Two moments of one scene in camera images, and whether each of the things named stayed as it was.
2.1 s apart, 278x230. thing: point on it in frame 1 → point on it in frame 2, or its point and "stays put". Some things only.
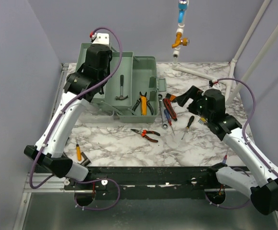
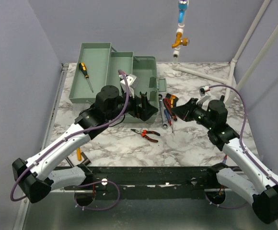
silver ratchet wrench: (165, 124) stays put
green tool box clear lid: (131, 87) stays put
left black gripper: (108, 68) → (146, 109)
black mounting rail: (147, 182) stays put
